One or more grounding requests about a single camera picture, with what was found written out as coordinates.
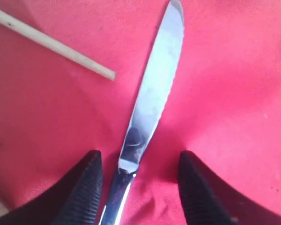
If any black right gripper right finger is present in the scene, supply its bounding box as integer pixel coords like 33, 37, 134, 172
177, 150, 281, 225

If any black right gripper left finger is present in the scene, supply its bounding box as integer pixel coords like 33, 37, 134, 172
0, 150, 103, 225

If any steel table knife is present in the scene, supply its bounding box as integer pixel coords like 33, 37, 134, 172
99, 0, 185, 225

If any red tablecloth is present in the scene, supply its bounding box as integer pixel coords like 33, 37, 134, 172
0, 0, 281, 225

